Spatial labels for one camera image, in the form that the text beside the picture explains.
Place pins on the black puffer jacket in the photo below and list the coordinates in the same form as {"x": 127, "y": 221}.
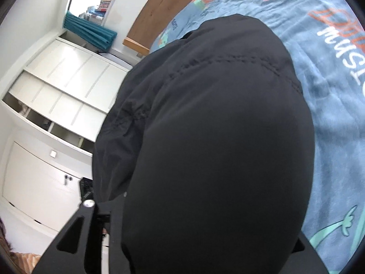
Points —
{"x": 214, "y": 148}

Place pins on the teal curtain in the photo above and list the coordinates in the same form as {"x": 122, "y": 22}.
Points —
{"x": 88, "y": 31}

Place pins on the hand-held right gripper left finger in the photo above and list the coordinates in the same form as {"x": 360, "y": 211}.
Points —
{"x": 91, "y": 228}

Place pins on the white door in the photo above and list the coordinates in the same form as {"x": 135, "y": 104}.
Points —
{"x": 34, "y": 182}

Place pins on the person's striped orange clothing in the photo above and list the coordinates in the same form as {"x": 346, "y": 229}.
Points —
{"x": 25, "y": 262}

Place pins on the white panelled cabinet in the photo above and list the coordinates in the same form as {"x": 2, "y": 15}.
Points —
{"x": 71, "y": 71}

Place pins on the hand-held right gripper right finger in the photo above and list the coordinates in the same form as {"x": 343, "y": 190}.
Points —
{"x": 310, "y": 262}

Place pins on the wooden headboard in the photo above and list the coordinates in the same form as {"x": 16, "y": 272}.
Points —
{"x": 159, "y": 14}

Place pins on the white wall switch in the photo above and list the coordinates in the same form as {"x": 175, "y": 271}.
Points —
{"x": 53, "y": 153}

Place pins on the bed with blue cartoon sheet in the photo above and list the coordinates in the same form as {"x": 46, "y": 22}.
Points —
{"x": 328, "y": 91}

